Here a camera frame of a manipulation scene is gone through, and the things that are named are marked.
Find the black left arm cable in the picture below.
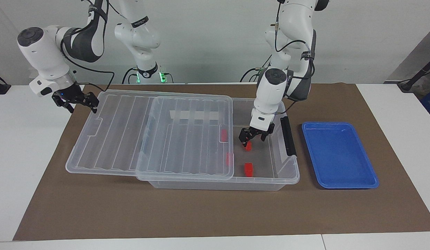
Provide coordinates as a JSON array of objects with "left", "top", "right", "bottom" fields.
[{"left": 273, "top": 0, "right": 316, "bottom": 115}]

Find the clear plastic storage box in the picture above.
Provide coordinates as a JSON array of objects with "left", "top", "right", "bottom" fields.
[{"left": 136, "top": 97, "right": 300, "bottom": 191}]

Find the black tripod leg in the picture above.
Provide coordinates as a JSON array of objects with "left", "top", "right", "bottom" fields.
[{"left": 397, "top": 56, "right": 430, "bottom": 92}]

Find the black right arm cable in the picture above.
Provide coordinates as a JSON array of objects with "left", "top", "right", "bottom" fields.
[{"left": 60, "top": 0, "right": 115, "bottom": 96}]

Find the brown table mat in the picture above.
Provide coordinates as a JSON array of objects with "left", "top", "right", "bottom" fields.
[{"left": 13, "top": 83, "right": 430, "bottom": 241}]

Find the black clamp stand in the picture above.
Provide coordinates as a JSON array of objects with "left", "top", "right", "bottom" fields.
[{"left": 0, "top": 73, "right": 11, "bottom": 95}]

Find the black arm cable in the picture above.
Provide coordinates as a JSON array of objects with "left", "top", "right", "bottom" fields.
[
  {"left": 273, "top": 0, "right": 316, "bottom": 115},
  {"left": 60, "top": 0, "right": 115, "bottom": 96}
]

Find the black box latch handle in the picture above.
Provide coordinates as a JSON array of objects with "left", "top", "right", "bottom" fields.
[{"left": 280, "top": 116, "right": 297, "bottom": 157}]

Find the black base cable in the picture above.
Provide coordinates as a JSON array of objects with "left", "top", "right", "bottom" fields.
[
  {"left": 240, "top": 52, "right": 272, "bottom": 83},
  {"left": 122, "top": 67, "right": 139, "bottom": 84}
]

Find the clear ribbed plastic lid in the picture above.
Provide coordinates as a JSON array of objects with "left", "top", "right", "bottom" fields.
[{"left": 65, "top": 90, "right": 234, "bottom": 182}]

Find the blue plastic tray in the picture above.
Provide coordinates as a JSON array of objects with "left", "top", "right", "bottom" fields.
[{"left": 301, "top": 122, "right": 380, "bottom": 190}]

